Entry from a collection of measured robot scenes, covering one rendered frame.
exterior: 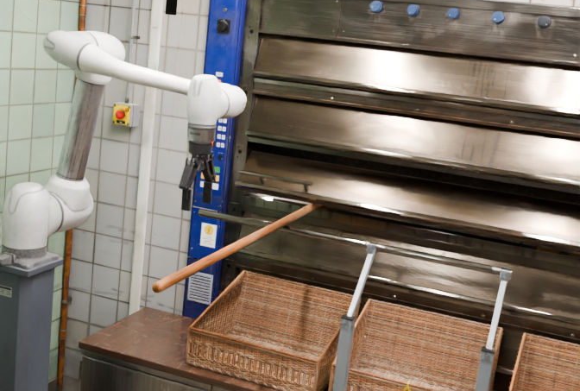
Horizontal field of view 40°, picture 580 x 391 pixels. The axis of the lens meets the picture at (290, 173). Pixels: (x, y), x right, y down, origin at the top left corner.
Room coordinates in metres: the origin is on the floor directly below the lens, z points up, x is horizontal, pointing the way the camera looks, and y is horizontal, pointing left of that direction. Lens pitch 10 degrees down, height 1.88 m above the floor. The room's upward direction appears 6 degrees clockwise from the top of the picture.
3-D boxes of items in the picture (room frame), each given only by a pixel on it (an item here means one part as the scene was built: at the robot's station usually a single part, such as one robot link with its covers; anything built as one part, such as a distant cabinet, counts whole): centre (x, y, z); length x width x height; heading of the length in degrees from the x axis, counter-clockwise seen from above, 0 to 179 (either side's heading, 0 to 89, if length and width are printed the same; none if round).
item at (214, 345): (3.07, -0.01, 0.72); 0.56 x 0.49 x 0.28; 68
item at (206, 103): (2.52, 0.29, 1.66); 0.13 x 0.11 x 0.16; 156
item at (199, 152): (2.52, 0.29, 1.48); 0.08 x 0.07 x 0.09; 158
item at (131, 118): (3.60, 0.77, 1.46); 0.10 x 0.07 x 0.10; 70
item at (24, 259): (2.73, 0.92, 1.03); 0.22 x 0.18 x 0.06; 160
